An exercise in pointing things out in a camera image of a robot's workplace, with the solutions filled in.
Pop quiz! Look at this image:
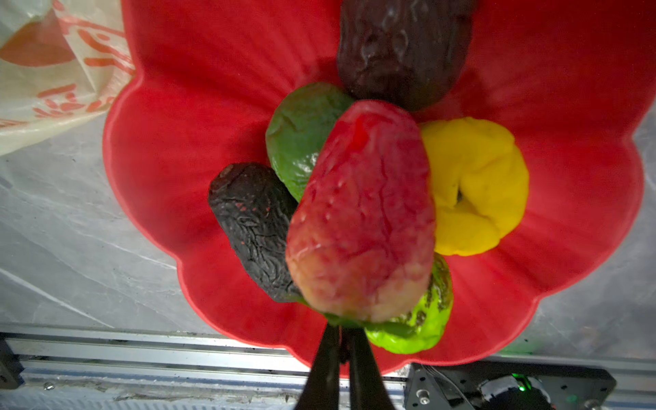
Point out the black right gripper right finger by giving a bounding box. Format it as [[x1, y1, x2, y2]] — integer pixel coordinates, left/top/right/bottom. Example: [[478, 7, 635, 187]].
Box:
[[342, 328, 395, 410]]

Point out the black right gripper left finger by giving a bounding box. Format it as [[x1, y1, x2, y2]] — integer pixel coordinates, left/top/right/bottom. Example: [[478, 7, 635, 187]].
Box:
[[295, 325, 341, 410]]

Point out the light green custard apple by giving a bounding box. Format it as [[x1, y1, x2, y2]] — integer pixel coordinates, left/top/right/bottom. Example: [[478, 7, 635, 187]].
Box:
[[325, 254, 454, 355]]

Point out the red fruit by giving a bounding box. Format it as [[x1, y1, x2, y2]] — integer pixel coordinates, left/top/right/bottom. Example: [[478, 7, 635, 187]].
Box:
[[286, 100, 436, 323]]

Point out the dark rough avocado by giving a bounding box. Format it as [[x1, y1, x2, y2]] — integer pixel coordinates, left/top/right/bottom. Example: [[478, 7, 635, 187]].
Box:
[[208, 162, 302, 303]]

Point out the yellow bumpy fruit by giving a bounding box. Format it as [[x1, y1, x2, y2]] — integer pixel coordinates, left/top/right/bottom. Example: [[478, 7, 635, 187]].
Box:
[[420, 117, 530, 256]]

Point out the dark green avocado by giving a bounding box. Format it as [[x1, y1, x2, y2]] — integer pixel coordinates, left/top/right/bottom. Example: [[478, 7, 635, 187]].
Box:
[[266, 82, 355, 201]]

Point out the dark brown fruit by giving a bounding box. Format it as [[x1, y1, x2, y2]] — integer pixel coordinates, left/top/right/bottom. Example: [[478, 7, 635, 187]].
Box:
[[337, 0, 478, 112]]

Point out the red flower-shaped plastic plate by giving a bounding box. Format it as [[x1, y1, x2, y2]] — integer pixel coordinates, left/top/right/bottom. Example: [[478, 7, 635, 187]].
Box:
[[104, 1, 655, 372]]

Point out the yellowish translucent plastic bag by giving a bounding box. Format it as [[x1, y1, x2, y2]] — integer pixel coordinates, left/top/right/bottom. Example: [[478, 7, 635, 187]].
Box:
[[1, 0, 136, 155]]

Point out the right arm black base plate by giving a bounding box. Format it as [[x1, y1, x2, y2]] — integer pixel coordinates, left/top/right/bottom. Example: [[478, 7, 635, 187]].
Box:
[[404, 361, 617, 409]]

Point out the aluminium frame rail base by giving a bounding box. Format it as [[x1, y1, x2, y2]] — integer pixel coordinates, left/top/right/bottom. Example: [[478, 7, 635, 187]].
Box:
[[1, 323, 655, 409]]

